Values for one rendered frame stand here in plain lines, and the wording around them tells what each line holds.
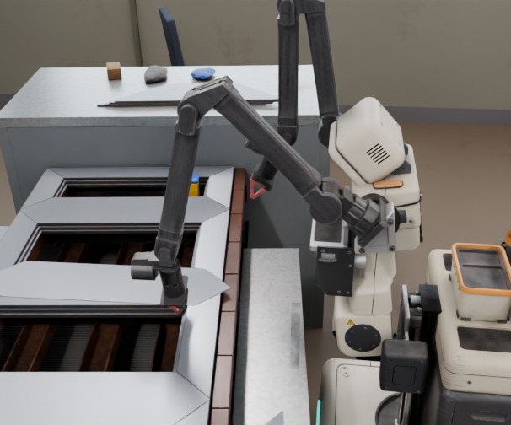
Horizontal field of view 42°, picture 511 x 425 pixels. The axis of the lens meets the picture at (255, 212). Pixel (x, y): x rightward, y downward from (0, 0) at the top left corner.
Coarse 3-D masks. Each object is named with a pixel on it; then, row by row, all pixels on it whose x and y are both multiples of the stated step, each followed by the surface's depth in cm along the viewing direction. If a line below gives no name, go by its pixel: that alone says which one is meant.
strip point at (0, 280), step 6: (18, 264) 206; (6, 270) 203; (12, 270) 203; (18, 270) 203; (0, 276) 201; (6, 276) 201; (12, 276) 201; (0, 282) 198; (6, 282) 198; (0, 288) 195; (6, 288) 195; (0, 294) 193
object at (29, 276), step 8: (24, 264) 206; (32, 264) 206; (40, 264) 206; (48, 264) 206; (24, 272) 202; (32, 272) 202; (40, 272) 202; (16, 280) 199; (24, 280) 199; (32, 280) 199; (8, 288) 195; (16, 288) 195; (24, 288) 195; (32, 288) 195; (8, 296) 192; (16, 296) 192; (24, 296) 192
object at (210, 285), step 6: (204, 270) 201; (204, 276) 199; (210, 276) 199; (204, 282) 196; (210, 282) 196; (216, 282) 196; (204, 288) 193; (210, 288) 193; (216, 288) 193; (198, 294) 191; (204, 294) 191; (210, 294) 191; (216, 294) 191; (198, 300) 189; (204, 300) 189
